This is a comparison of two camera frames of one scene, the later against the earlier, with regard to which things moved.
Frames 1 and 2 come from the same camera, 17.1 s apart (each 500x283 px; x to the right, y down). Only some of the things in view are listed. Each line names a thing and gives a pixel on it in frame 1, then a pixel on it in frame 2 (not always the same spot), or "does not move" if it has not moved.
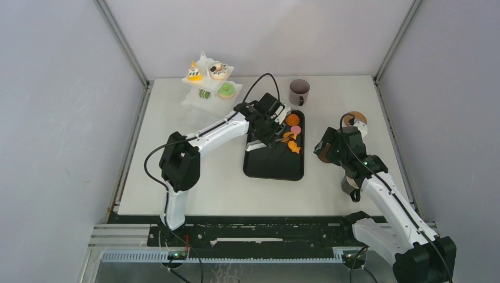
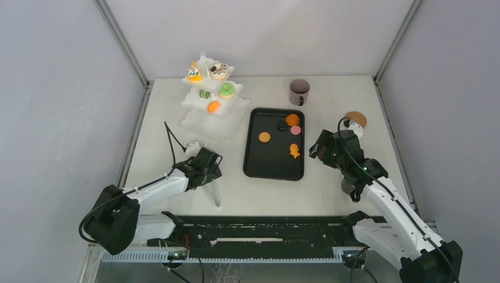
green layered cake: x=203 y=94 does not move
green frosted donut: x=226 y=91 does not move
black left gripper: x=267 y=139 to x=213 y=174
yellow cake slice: x=194 y=75 does not move
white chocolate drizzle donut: x=219 y=71 does not move
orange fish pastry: x=287 y=136 to x=213 y=105
